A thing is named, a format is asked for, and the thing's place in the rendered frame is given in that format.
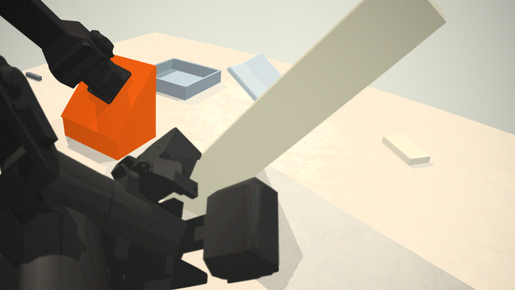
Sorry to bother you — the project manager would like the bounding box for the dark grey rectangular bar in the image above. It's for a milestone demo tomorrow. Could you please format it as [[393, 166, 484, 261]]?
[[26, 72, 42, 81]]

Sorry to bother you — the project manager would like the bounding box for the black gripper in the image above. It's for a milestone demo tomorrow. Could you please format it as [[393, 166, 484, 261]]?
[[100, 174, 279, 290]]

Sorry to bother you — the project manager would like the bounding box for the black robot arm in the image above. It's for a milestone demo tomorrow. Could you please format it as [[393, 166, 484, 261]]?
[[0, 0, 202, 290]]

